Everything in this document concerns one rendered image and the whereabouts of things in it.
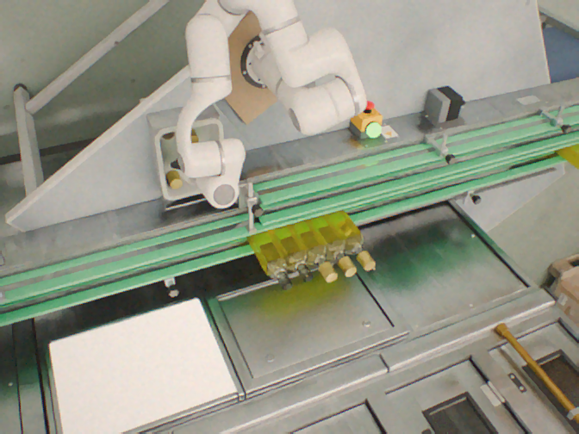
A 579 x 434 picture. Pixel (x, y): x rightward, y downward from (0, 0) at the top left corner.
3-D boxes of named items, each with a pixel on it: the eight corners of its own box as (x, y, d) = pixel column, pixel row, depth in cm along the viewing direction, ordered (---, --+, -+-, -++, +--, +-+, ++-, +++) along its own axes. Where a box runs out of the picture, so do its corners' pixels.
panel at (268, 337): (45, 347, 144) (63, 466, 121) (42, 340, 142) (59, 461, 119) (349, 254, 173) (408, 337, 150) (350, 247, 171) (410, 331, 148)
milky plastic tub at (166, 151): (156, 183, 154) (164, 202, 148) (145, 114, 139) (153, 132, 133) (216, 170, 159) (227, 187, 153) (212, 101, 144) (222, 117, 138)
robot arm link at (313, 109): (267, 80, 127) (296, 114, 116) (319, 58, 128) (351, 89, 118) (277, 114, 134) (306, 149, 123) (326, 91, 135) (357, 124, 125)
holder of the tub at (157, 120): (158, 197, 158) (166, 213, 152) (146, 114, 139) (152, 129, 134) (216, 182, 163) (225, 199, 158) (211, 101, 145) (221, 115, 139)
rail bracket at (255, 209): (237, 215, 156) (253, 244, 147) (235, 167, 144) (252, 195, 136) (247, 213, 157) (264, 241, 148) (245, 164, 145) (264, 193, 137)
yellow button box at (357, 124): (347, 127, 170) (359, 139, 165) (350, 105, 165) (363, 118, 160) (367, 122, 173) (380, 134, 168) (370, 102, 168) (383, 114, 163)
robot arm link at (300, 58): (259, 36, 121) (324, 9, 123) (300, 135, 129) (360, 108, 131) (269, 34, 112) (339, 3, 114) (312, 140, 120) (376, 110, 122)
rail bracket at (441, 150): (420, 141, 169) (445, 166, 160) (424, 120, 164) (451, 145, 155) (431, 139, 170) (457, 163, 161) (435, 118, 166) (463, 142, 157)
